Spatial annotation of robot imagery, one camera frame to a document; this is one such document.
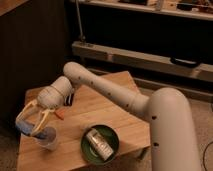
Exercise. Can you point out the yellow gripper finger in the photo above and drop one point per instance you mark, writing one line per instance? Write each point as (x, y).
(29, 109)
(43, 119)

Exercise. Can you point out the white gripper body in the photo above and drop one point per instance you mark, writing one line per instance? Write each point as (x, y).
(50, 97)

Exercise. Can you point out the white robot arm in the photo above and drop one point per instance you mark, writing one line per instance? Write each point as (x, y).
(172, 129)

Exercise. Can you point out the orange carrot toy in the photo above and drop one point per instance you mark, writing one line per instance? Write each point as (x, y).
(60, 114)

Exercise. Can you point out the black white striped block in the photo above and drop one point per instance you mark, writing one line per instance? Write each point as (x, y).
(69, 100)

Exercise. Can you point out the silver can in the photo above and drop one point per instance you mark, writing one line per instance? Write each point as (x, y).
(100, 144)

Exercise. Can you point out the green bowl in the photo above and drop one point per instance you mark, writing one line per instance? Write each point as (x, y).
(90, 154)

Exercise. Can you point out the metal pole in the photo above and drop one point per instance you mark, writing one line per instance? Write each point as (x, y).
(81, 37)

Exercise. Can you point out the wooden table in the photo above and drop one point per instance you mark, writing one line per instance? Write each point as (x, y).
(71, 151)

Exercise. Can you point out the black handle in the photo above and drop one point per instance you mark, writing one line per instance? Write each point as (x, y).
(188, 64)

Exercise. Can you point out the metal shelf rail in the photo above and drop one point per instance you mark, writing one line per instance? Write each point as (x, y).
(140, 60)

